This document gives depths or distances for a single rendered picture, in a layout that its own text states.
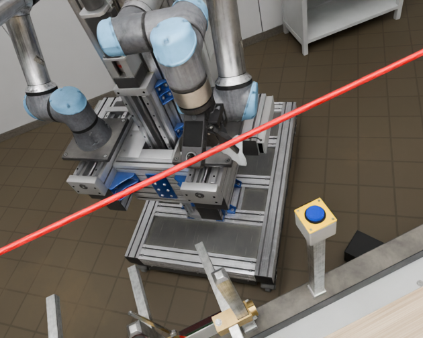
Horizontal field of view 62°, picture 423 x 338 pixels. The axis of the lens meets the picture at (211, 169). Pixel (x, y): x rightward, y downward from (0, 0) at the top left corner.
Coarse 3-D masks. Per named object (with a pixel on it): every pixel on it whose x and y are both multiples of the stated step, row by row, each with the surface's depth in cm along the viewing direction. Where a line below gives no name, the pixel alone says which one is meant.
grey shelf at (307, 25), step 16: (288, 0) 297; (304, 0) 271; (320, 0) 323; (336, 0) 324; (352, 0) 318; (368, 0) 313; (384, 0) 307; (400, 0) 295; (288, 16) 311; (304, 16) 281; (320, 16) 315; (336, 16) 309; (352, 16) 304; (368, 16) 299; (288, 32) 334; (304, 32) 291; (320, 32) 301; (304, 48) 303
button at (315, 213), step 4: (308, 208) 81; (312, 208) 81; (316, 208) 81; (320, 208) 80; (308, 212) 81; (312, 212) 80; (316, 212) 80; (320, 212) 80; (308, 216) 80; (312, 216) 80; (316, 216) 79; (320, 216) 79; (312, 220) 79; (316, 220) 79; (320, 220) 79
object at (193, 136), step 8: (184, 120) 72; (192, 120) 71; (200, 120) 70; (184, 128) 71; (192, 128) 71; (200, 128) 70; (184, 136) 71; (192, 136) 71; (200, 136) 70; (184, 144) 71; (192, 144) 71; (200, 144) 70; (184, 152) 71; (192, 152) 70; (200, 152) 70; (184, 160) 71; (200, 168) 72
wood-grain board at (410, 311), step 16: (400, 304) 94; (416, 304) 93; (368, 320) 94; (384, 320) 93; (400, 320) 92; (416, 320) 91; (336, 336) 93; (352, 336) 92; (368, 336) 92; (384, 336) 91; (400, 336) 90; (416, 336) 89
